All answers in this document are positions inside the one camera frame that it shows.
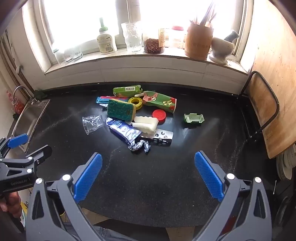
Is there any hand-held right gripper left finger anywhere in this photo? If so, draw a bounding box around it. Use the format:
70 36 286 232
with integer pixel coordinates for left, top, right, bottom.
26 152 103 241

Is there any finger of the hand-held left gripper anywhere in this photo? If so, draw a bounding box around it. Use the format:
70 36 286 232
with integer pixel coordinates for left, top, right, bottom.
0 134 29 158
0 145 53 178

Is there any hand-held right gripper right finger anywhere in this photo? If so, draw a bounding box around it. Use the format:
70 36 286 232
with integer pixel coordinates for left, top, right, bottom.
194 151 272 241

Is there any clear plastic cup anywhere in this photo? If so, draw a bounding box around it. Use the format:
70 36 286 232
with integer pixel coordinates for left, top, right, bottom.
82 114 104 135

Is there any perforated metal plate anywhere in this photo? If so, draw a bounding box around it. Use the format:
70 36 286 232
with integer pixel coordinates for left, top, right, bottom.
138 128 174 146

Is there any foil wrapper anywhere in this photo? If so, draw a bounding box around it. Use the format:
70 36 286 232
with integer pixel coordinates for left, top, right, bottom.
128 139 151 153

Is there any blue white tube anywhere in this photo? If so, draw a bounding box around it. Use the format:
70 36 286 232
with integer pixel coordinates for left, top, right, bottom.
105 117 142 143

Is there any green yellow sponge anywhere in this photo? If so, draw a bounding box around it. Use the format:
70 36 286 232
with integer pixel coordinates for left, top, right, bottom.
107 99 137 121

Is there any white foam piece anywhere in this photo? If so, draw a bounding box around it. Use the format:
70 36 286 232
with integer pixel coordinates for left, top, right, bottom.
132 115 159 134

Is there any cartoon printed paper cup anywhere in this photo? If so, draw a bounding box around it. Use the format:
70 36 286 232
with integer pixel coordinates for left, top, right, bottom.
142 91 177 114

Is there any person's left hand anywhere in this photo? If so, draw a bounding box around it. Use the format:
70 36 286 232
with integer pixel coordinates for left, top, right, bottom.
0 192 23 219

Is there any steel sink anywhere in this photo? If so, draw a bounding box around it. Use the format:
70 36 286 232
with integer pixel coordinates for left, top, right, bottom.
6 98 51 153

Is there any red printed packet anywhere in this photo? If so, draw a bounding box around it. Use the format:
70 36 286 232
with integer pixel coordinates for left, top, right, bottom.
6 90 25 114

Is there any steel faucet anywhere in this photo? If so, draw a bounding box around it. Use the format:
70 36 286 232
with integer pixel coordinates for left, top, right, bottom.
12 85 30 103

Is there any red round lid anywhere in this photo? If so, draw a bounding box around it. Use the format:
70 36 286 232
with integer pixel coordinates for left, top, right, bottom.
152 109 167 123

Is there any stack of white plates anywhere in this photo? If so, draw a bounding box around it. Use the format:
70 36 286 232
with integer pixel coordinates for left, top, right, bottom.
276 144 296 180

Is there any blue pink snack wrapper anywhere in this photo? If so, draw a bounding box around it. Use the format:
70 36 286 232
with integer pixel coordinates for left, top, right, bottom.
96 96 129 107

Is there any green carton with barcode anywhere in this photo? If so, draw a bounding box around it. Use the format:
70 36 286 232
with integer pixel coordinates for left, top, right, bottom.
113 85 143 98

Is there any black metal rack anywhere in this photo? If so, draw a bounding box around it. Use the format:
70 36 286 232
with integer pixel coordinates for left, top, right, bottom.
239 71 280 142

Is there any white stone mortar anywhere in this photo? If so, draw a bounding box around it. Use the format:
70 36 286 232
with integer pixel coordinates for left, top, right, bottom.
209 36 235 65

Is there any wooden folding chair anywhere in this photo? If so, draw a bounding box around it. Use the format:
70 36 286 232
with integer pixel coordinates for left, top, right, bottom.
245 0 296 159

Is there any white bottle green cap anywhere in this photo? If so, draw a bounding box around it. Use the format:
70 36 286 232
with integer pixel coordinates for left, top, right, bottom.
96 17 118 54

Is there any wooden utensil holder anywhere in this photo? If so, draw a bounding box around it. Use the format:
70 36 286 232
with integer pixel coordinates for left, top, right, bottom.
184 21 214 61

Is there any white stone pestle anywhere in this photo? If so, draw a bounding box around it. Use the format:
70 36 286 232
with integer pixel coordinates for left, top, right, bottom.
225 30 240 44

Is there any glass jar of red spice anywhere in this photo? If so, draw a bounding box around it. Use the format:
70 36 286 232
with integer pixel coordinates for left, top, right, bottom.
143 27 166 54

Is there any plastic jar red lid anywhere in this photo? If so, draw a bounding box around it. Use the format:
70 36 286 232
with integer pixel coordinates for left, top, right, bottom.
170 25 186 48

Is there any tall clear glass tumbler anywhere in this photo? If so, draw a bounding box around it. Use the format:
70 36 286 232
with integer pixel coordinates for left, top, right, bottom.
121 22 143 53

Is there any bundle of wooden utensils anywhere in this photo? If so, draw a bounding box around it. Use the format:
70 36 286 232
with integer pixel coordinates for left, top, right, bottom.
193 0 218 27

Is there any yellow tape ring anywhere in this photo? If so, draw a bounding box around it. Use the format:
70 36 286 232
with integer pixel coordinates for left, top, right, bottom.
128 97 144 108

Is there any white window frame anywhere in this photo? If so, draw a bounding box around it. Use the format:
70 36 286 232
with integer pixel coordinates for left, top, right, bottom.
22 0 255 75

